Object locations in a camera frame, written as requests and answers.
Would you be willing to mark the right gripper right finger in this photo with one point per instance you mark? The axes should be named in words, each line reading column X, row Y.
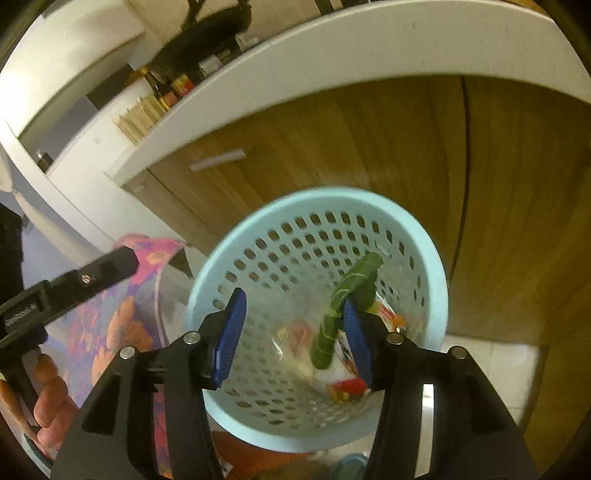
column 474, row 435

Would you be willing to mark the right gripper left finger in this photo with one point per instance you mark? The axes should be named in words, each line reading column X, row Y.
column 113, row 434

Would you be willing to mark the red white paper cup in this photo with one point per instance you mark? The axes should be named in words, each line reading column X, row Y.
column 363, row 329

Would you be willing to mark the clear plastic bag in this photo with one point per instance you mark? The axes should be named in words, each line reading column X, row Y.
column 300, row 341

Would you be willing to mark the light blue trash basket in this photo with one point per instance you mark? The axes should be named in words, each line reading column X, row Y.
column 289, row 257

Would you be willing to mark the white kitchen countertop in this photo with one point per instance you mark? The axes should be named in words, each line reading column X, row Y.
column 383, row 40

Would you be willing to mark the person's left hand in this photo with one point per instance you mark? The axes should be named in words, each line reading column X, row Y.
column 54, row 409

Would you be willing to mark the floral tablecloth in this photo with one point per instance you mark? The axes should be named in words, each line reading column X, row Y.
column 129, row 313

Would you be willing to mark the beige utensil basket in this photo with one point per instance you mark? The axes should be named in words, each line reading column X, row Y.
column 138, row 121

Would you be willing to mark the dark soy sauce bottle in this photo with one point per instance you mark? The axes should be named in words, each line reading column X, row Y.
column 163, row 92

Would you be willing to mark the wooden cabinet doors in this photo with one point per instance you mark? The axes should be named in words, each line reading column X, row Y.
column 496, row 172

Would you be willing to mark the large sauce bottle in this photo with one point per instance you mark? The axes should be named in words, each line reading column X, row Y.
column 182, row 85

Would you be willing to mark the black wok with lid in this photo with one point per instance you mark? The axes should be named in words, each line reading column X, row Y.
column 199, row 39

